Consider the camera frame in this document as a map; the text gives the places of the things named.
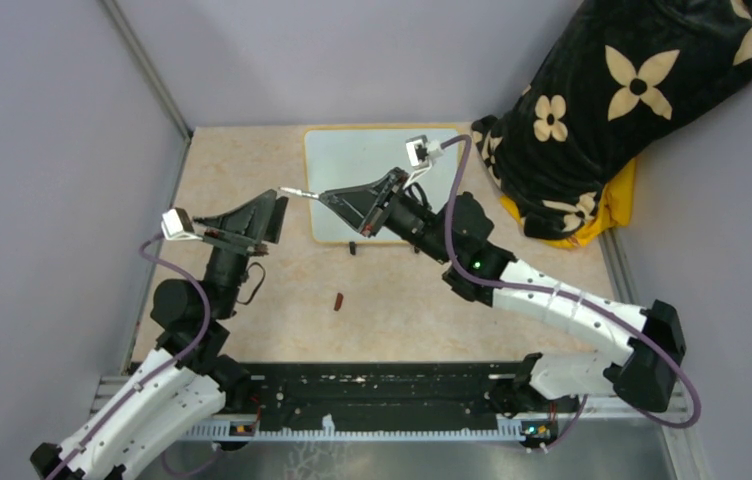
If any aluminium frame post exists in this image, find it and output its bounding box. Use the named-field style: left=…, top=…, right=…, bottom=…
left=96, top=0, right=193, bottom=142

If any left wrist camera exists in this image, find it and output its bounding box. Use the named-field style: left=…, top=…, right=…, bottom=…
left=160, top=207, right=200, bottom=241

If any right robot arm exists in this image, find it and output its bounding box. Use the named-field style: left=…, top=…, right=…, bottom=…
left=317, top=168, right=686, bottom=414

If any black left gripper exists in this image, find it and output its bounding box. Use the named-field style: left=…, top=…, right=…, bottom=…
left=192, top=189, right=289, bottom=320

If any aluminium frame rail right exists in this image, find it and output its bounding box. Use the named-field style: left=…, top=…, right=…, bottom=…
left=599, top=229, right=714, bottom=479

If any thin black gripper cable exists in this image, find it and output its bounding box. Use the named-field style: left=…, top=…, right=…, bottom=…
left=236, top=261, right=268, bottom=307

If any yellow cloth under blanket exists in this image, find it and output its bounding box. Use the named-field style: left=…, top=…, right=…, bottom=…
left=535, top=157, right=638, bottom=250

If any white marker pen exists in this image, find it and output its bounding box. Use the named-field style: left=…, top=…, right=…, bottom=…
left=279, top=187, right=320, bottom=200

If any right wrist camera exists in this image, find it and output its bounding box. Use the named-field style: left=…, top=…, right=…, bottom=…
left=405, top=135, right=443, bottom=188

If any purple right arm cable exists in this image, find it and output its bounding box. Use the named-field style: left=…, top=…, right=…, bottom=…
left=438, top=135, right=703, bottom=454

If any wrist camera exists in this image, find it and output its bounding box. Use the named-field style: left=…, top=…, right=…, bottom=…
left=405, top=135, right=443, bottom=188
left=160, top=207, right=200, bottom=241

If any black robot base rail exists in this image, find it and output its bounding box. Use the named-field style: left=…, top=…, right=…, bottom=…
left=222, top=355, right=579, bottom=434

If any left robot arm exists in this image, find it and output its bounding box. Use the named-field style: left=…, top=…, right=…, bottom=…
left=30, top=189, right=288, bottom=479

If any yellow framed whiteboard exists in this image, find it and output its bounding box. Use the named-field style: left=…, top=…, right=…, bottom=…
left=303, top=124, right=460, bottom=244

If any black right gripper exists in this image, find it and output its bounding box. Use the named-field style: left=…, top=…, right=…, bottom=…
left=320, top=168, right=454, bottom=267

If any red marker cap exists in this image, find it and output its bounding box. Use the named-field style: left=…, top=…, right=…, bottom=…
left=333, top=292, right=344, bottom=311

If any black floral blanket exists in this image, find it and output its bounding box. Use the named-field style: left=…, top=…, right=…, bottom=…
left=471, top=1, right=752, bottom=241

